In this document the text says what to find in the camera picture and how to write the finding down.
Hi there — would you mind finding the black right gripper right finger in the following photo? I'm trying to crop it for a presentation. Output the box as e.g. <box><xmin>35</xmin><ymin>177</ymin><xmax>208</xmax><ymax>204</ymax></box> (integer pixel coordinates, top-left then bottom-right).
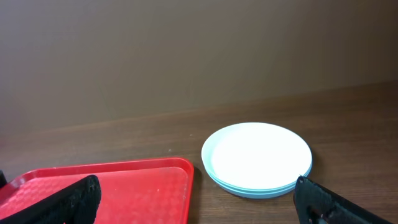
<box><xmin>293</xmin><ymin>176</ymin><xmax>391</xmax><ymax>224</ymax></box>

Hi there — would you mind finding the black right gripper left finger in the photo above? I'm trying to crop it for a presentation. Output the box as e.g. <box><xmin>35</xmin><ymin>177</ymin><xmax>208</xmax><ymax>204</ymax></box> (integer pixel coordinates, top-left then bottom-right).
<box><xmin>1</xmin><ymin>175</ymin><xmax>101</xmax><ymax>224</ymax></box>

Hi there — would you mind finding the light blue plate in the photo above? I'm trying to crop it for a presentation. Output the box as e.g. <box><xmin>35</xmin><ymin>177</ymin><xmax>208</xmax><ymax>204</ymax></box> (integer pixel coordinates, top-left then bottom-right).
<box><xmin>210</xmin><ymin>175</ymin><xmax>296</xmax><ymax>199</ymax></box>
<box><xmin>203</xmin><ymin>161</ymin><xmax>300</xmax><ymax>199</ymax></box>

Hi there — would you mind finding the white plate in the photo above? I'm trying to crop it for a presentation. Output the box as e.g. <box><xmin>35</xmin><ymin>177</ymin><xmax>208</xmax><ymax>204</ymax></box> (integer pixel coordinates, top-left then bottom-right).
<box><xmin>201</xmin><ymin>122</ymin><xmax>313</xmax><ymax>190</ymax></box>

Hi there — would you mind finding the red serving tray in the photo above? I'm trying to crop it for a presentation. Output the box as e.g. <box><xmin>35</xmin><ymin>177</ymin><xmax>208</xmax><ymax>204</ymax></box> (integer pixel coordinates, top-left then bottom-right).
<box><xmin>1</xmin><ymin>157</ymin><xmax>194</xmax><ymax>223</ymax></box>

